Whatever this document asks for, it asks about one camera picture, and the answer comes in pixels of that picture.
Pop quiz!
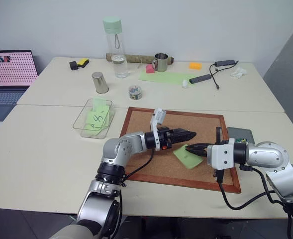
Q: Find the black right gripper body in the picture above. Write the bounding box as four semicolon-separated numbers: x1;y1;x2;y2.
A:
204;126;230;150

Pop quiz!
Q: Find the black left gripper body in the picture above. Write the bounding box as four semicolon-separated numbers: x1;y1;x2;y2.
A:
159;126;180;151

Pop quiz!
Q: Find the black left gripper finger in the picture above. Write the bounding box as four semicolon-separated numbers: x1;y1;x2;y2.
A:
173;128;197;138
172;135;196;145

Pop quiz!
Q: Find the plain green sticky note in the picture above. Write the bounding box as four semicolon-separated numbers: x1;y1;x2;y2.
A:
173;143;204;170

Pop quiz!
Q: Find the grey box of pins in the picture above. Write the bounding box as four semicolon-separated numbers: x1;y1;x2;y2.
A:
226;126;256;145

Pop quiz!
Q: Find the clear jar of pushpins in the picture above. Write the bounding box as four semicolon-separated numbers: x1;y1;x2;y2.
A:
128;84;143;101

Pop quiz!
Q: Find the green note with writing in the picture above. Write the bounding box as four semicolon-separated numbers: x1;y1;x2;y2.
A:
85;105;110;125

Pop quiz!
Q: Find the green note under stack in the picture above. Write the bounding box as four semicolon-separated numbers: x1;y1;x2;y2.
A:
83;123;110;138

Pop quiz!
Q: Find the upright green note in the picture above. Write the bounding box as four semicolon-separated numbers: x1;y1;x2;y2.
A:
93;98;106;113

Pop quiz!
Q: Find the clear plastic box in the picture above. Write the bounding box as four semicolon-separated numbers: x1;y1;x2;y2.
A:
73;98;116;139

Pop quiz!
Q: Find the wood framed cork board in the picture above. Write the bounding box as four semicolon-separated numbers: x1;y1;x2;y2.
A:
120;107;242;194

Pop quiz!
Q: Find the dark grey bar hub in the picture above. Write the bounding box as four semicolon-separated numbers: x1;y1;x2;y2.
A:
189;74;212;85

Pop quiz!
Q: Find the light green paper sheet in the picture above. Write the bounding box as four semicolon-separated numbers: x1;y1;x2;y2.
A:
138;70;198;86

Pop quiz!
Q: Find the crumpled white tissue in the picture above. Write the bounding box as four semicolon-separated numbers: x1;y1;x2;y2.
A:
230;67;247;79

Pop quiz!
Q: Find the grey usb hub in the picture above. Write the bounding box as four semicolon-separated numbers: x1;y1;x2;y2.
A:
214;59;237;67

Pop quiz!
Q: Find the long brown patterned roll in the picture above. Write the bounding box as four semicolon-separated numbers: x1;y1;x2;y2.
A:
105;52;175;64

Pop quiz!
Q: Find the upturned steel cup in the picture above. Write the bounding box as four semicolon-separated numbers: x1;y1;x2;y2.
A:
91;71;110;95

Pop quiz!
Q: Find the yellow and black sponge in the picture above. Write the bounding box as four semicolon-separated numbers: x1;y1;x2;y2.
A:
76;58;91;68

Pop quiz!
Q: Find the clear bottle with green lid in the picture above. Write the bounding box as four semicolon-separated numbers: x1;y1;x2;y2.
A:
102;16;128;79

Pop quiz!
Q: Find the silver robot torso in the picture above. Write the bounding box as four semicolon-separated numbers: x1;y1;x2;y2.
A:
49;224;95;239

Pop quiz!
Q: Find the open laptop with pink screen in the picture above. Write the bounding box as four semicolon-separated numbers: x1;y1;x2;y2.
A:
0;49;39;121

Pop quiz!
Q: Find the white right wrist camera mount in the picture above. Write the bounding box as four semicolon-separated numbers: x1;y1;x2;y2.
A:
205;138;236;170

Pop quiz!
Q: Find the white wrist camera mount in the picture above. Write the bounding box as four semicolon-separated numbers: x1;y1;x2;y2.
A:
150;108;167;152
205;138;236;170

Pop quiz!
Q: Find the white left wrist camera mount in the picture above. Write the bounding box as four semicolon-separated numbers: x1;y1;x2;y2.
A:
150;108;167;152

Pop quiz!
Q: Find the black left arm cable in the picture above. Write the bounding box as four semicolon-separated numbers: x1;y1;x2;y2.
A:
116;148;155;226

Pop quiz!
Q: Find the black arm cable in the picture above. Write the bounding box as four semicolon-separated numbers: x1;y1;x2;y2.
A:
116;148;155;226
213;164;293;239

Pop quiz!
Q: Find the black usb hub with cable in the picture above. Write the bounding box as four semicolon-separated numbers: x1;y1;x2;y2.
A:
209;60;239;91

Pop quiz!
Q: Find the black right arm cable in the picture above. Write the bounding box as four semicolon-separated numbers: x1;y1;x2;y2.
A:
213;164;293;239

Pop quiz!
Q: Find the steel mug with handle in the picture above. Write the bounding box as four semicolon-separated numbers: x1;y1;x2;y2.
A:
152;52;169;72

